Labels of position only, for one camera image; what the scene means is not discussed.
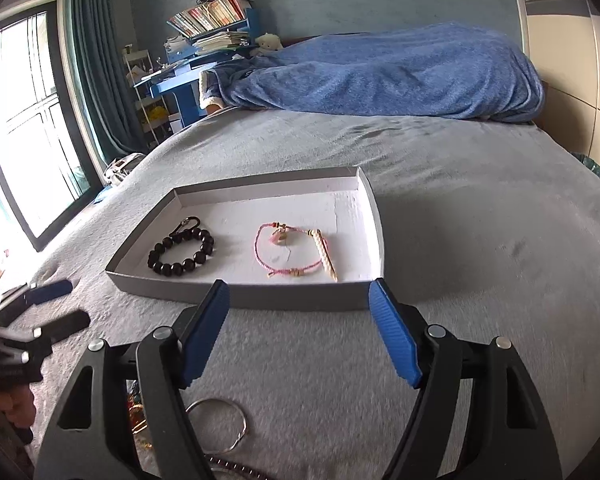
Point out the grey cardboard tray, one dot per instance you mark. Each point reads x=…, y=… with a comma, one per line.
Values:
x=305, y=205

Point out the grey bed cover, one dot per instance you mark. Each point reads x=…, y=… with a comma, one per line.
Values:
x=480, y=210

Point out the blue fleece blanket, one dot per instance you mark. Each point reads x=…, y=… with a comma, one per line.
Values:
x=380, y=70

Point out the row of books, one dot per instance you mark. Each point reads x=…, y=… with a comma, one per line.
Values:
x=210, y=15

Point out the person's left hand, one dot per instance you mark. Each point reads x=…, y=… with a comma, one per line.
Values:
x=10, y=405

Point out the white plush toy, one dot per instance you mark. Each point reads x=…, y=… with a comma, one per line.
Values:
x=269, y=42

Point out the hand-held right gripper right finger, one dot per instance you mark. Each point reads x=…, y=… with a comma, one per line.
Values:
x=392, y=330

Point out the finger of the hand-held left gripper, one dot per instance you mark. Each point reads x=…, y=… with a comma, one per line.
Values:
x=52, y=290
x=70, y=322

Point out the beige wardrobe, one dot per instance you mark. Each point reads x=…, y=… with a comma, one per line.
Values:
x=565, y=60

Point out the silver bangle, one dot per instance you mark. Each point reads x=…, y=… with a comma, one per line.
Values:
x=243, y=422

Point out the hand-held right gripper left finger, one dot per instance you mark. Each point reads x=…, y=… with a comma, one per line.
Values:
x=207, y=330

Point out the yellow item in rack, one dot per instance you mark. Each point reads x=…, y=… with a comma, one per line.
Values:
x=155, y=112

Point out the white grey floor appliance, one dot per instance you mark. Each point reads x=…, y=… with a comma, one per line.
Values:
x=120, y=165

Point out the green patterned cloth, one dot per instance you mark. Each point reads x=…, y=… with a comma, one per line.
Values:
x=597, y=170

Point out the blue desk with hutch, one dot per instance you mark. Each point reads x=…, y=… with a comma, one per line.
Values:
x=180, y=85

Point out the teal curtain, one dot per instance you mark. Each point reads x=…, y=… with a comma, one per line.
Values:
x=100, y=70

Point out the black framed window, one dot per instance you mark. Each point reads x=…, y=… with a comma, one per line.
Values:
x=25, y=110

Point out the stack of papers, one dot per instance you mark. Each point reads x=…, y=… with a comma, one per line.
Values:
x=222, y=42

